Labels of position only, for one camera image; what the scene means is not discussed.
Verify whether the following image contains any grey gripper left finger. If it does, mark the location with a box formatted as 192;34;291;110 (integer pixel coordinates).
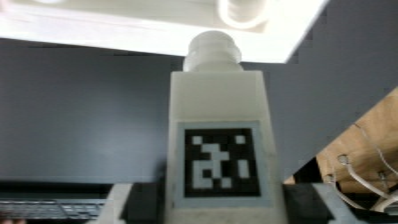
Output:
103;184;131;224

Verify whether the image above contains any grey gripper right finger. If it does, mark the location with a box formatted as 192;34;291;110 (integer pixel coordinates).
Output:
313;183;362;224

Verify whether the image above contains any white table leg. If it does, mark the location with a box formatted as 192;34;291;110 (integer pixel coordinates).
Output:
165;31;288;224

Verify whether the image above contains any white square table top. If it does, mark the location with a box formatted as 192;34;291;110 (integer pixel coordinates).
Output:
0;0;330;63

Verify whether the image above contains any black keyboard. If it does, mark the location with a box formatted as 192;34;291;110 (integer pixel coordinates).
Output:
0;199;105;220

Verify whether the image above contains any wooden shelf with cables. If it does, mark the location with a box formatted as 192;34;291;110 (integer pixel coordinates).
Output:
282;87;398;214

